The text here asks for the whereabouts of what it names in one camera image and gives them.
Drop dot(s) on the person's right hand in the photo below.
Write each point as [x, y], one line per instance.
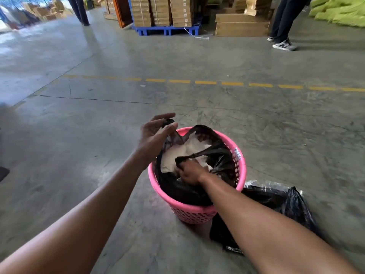
[190, 171]

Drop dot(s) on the person's left hand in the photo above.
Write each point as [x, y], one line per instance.
[151, 139]

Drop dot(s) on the person's left thumb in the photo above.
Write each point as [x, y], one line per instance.
[169, 131]

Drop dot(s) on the person's right fingers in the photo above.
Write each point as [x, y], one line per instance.
[180, 169]

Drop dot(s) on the black bin liner bag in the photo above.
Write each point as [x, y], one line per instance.
[205, 165]

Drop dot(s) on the person's left forearm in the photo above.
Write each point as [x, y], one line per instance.
[71, 225]

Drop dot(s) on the person's right forearm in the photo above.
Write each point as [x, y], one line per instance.
[271, 231]

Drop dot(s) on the white crumpled paper waste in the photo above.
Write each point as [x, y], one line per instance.
[182, 152]

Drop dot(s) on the pink plastic waste basket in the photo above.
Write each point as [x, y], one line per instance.
[196, 209]

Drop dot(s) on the blue plastic pallet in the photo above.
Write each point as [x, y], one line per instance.
[166, 30]

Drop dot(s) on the loose black plastic bag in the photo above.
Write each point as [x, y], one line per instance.
[282, 205]

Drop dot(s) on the stack of brown cardboard boxes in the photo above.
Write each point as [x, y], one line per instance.
[161, 11]

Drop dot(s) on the large flat cardboard boxes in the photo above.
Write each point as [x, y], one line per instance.
[242, 25]

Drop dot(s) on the wooden pallet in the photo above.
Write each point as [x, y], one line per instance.
[109, 15]

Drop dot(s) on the pile of distant cardboard boxes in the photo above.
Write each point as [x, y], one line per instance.
[42, 11]

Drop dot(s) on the pile of yellow-green sacks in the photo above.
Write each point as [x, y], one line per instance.
[338, 11]

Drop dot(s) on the orange metal rack post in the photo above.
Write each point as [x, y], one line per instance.
[122, 11]

